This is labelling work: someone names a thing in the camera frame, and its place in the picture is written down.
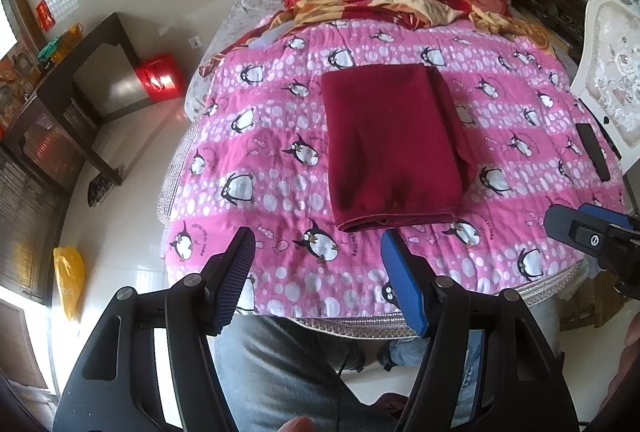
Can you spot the red gift bag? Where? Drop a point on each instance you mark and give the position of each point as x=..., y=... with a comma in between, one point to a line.
x=157, y=77

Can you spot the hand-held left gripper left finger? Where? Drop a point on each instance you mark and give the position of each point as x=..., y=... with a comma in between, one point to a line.
x=234, y=284

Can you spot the wall socket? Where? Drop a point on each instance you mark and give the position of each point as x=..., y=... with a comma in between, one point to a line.
x=194, y=43

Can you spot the green bag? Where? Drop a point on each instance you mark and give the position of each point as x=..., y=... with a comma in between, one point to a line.
x=49, y=48

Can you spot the black remote control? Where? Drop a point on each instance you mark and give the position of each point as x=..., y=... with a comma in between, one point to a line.
x=592, y=152

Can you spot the white ornate chair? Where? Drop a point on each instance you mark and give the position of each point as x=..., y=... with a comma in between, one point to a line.
x=617, y=62

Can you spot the red wall packet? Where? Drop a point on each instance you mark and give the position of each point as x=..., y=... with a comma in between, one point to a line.
x=45, y=15

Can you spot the dark wooden desk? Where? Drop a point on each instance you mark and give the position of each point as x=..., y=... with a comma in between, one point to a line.
x=95, y=42

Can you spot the pink penguin printed blanket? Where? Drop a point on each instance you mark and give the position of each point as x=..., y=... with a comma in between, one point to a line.
x=280, y=112

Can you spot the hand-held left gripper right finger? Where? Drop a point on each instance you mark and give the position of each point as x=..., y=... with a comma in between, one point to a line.
x=405, y=282

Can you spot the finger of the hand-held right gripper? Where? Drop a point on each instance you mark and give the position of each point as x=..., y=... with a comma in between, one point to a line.
x=607, y=217
x=565, y=224

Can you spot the gold and red quilt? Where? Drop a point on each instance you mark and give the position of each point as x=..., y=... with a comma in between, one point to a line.
x=345, y=0

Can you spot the person's right hand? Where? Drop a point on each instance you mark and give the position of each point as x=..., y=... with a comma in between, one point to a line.
x=631, y=372

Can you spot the person's left hand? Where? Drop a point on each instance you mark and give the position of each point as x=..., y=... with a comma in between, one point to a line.
x=297, y=425

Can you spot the brown wooden cabinet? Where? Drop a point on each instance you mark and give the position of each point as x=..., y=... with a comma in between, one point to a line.
x=35, y=192

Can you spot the maroon garment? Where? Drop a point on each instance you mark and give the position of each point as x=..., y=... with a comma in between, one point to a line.
x=390, y=142

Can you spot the small yellow bag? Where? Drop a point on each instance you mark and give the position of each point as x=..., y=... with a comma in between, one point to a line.
x=70, y=40

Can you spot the yellow plastic bag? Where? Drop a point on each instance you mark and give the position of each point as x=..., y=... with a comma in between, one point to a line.
x=69, y=282

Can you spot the person's grey jeans legs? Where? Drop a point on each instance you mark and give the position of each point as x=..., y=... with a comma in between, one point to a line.
x=270, y=362

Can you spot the dark shoes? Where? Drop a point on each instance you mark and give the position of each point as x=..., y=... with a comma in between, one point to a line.
x=100, y=189

